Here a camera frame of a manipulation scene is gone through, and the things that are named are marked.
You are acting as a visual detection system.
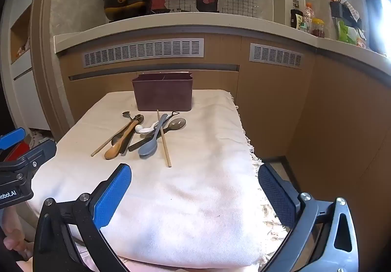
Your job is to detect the long grey vent grille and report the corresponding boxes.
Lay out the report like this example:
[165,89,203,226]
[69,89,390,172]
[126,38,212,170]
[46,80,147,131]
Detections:
[82,38,204,69]

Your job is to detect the short grey vent grille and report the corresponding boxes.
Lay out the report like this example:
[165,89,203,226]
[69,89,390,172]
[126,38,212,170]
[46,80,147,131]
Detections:
[249,43,304,70]

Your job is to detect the beige kitchen counter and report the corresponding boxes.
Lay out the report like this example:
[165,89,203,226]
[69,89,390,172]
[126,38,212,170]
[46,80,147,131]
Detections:
[53,12,391,77]

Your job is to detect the grey-blue plastic spoon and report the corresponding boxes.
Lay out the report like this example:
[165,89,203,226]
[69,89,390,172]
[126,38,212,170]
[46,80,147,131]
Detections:
[138,113,169,156]

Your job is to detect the person's left hand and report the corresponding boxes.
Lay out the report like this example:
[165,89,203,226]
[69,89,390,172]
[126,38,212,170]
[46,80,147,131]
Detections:
[0,209,33,260]

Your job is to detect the wooden spoon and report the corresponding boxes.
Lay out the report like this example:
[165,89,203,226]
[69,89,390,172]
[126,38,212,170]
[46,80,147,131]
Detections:
[104,121,139,160]

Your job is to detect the maroon plastic utensil holder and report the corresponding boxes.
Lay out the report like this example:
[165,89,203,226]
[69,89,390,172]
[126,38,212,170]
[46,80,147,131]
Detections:
[132,72,194,112]

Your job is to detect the white ceramic spoon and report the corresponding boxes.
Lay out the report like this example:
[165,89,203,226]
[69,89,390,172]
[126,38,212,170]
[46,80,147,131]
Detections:
[135,125,159,135]

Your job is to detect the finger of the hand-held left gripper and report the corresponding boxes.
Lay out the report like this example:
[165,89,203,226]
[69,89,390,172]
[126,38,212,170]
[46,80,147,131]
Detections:
[0,127,27,151]
[18,140,57,175]

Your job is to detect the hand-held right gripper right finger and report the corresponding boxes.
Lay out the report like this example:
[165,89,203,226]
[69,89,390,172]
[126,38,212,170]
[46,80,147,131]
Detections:
[258,163,361,272]

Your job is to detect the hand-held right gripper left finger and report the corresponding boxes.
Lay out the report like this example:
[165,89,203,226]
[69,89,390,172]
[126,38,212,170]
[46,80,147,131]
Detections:
[33,163,132,272]

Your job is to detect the red object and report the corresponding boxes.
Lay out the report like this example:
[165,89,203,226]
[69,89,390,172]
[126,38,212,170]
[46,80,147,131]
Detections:
[5,141,31,163]

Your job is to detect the dark round-head metal spoon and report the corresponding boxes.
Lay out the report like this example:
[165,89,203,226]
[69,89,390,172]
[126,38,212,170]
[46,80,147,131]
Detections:
[120,114,145,156]

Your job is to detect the dark sauce bottle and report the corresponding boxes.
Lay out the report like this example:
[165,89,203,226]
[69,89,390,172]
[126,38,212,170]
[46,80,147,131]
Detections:
[290,9,304,30]

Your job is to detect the green packet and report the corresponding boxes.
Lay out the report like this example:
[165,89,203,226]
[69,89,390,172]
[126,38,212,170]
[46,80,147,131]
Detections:
[337,21,357,44]

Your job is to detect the wood-grain kitchen cabinet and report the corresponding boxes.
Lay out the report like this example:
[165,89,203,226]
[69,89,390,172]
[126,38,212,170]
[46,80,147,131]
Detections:
[58,31,391,272]

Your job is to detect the brown slotted spoon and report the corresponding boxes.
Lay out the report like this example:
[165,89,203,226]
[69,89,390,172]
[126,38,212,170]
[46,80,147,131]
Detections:
[128,118,187,152]

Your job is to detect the items on counter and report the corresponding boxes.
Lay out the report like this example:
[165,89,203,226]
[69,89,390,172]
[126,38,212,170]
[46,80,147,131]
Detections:
[329,0,363,29]

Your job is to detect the black pot with yellow handles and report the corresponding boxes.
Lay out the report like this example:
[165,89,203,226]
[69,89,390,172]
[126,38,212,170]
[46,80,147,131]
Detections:
[103,0,154,21]

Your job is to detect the wooden chopstick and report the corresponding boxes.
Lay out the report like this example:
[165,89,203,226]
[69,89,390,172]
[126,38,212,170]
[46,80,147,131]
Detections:
[91,123,133,158]
[157,109,172,168]

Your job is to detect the jar with yellow lid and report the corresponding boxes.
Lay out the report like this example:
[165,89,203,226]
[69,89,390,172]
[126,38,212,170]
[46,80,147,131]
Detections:
[311,18,325,38]

